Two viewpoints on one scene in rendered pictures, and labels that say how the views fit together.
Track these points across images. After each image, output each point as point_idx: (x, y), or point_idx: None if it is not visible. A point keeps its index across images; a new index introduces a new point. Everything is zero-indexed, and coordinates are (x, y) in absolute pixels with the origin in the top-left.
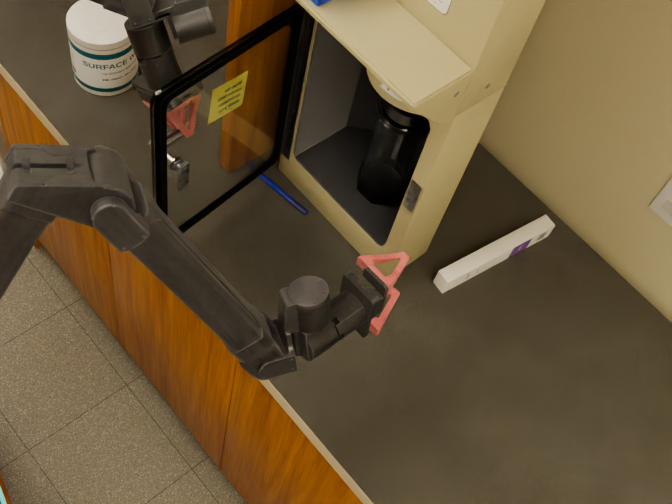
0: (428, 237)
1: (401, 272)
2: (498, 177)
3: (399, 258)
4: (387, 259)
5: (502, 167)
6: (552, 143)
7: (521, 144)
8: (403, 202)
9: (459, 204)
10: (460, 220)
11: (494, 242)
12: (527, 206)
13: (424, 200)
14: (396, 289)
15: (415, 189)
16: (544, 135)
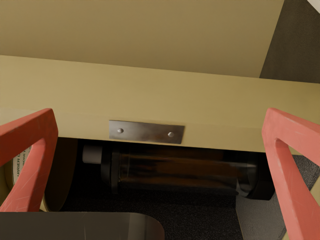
0: (305, 88)
1: (12, 126)
2: (276, 44)
3: (35, 143)
4: (14, 190)
5: (270, 45)
6: (222, 10)
7: (244, 38)
8: (174, 143)
9: (298, 69)
10: (311, 60)
11: (311, 2)
12: (292, 1)
13: (154, 110)
14: (263, 123)
15: (121, 130)
16: (219, 20)
